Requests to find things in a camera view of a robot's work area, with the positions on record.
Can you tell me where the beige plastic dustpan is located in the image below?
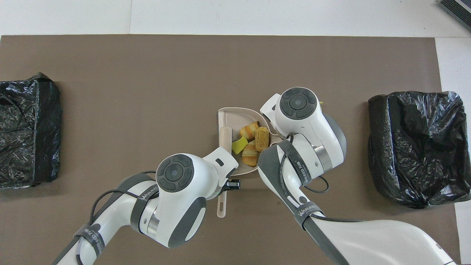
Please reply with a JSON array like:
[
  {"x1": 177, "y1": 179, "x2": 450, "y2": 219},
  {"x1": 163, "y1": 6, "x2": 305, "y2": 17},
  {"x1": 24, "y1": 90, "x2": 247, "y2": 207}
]
[{"x1": 217, "y1": 107, "x2": 280, "y2": 176}]

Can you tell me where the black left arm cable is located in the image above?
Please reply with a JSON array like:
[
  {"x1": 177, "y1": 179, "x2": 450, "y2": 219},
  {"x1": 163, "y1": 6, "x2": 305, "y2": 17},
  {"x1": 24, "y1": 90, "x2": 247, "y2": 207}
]
[{"x1": 75, "y1": 170, "x2": 159, "y2": 265}]

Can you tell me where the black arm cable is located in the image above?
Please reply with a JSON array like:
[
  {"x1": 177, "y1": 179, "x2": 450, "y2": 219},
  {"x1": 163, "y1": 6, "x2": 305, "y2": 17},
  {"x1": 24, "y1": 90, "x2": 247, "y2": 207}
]
[
  {"x1": 278, "y1": 134, "x2": 368, "y2": 223},
  {"x1": 75, "y1": 170, "x2": 159, "y2": 265}
]

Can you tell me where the brown fried nugget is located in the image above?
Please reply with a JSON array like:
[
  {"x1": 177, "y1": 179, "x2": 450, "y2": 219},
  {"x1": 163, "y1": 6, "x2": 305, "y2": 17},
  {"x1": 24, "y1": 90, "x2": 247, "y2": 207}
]
[{"x1": 255, "y1": 127, "x2": 270, "y2": 153}]

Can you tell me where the brown table mat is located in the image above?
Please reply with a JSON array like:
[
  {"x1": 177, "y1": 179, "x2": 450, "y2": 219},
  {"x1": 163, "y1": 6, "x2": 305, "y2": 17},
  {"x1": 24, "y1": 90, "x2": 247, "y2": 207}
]
[{"x1": 0, "y1": 35, "x2": 462, "y2": 265}]

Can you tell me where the right black trash bag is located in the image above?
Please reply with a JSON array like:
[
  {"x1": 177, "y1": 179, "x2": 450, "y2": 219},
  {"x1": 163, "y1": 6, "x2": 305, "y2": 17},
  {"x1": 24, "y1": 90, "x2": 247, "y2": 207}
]
[{"x1": 368, "y1": 91, "x2": 466, "y2": 209}]

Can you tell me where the pale striped croissant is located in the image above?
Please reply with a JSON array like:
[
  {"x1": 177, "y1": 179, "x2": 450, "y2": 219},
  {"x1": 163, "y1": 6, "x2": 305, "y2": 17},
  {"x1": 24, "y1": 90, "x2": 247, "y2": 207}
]
[{"x1": 241, "y1": 140, "x2": 260, "y2": 167}]

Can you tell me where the left black trash bag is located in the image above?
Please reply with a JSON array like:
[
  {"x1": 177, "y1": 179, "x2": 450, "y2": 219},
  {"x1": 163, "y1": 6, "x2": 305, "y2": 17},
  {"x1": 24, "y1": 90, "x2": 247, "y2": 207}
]
[{"x1": 0, "y1": 72, "x2": 62, "y2": 190}]

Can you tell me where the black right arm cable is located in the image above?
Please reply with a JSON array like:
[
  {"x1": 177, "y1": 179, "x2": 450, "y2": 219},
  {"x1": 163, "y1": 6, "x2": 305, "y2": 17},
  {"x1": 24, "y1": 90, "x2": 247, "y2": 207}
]
[{"x1": 278, "y1": 134, "x2": 368, "y2": 223}]

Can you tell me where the black trash bag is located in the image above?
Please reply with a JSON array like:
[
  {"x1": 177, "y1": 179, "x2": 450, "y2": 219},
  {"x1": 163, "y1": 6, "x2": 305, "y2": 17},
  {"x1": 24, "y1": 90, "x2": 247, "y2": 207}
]
[
  {"x1": 0, "y1": 72, "x2": 62, "y2": 190},
  {"x1": 368, "y1": 91, "x2": 466, "y2": 209}
]

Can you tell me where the orange striped croissant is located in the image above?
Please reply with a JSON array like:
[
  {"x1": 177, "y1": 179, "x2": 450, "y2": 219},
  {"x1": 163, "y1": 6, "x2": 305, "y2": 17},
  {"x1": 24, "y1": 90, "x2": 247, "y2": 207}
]
[{"x1": 239, "y1": 121, "x2": 260, "y2": 142}]

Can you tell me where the dark ribbed grille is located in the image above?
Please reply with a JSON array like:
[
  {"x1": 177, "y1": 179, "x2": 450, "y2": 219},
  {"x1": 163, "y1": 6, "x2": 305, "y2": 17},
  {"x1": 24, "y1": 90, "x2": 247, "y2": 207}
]
[{"x1": 437, "y1": 0, "x2": 471, "y2": 32}]

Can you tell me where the beige hand brush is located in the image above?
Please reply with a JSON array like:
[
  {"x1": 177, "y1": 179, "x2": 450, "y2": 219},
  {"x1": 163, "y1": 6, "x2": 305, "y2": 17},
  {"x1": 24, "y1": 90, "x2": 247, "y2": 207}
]
[{"x1": 216, "y1": 126, "x2": 233, "y2": 218}]

